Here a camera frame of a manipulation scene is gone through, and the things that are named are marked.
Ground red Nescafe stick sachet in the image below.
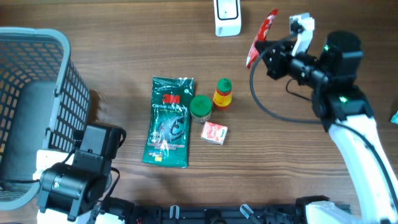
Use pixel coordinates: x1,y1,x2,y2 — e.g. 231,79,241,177
246,9,279,69

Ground green lid small jar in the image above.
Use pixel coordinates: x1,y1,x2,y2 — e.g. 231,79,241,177
190,95,212,123

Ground white barcode scanner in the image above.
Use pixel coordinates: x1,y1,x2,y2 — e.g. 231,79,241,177
213,0,242,37

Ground green 3M gloves packet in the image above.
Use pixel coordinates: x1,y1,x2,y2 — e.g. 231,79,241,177
142,77,194,167

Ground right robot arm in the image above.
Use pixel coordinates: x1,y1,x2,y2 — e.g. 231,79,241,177
254,30,397,223

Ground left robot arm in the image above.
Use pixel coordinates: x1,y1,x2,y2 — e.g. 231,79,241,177
37,124,126,223

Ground teal wet wipes pack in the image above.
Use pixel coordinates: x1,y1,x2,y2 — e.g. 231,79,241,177
390,111,398,124

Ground grey plastic mesh basket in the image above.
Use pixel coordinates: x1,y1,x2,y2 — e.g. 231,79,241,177
1,27,91,210

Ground red white small box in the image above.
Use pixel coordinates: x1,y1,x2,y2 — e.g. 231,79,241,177
201,121,228,145

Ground yellow bottle green cap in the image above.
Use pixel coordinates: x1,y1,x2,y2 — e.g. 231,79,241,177
213,78,232,110

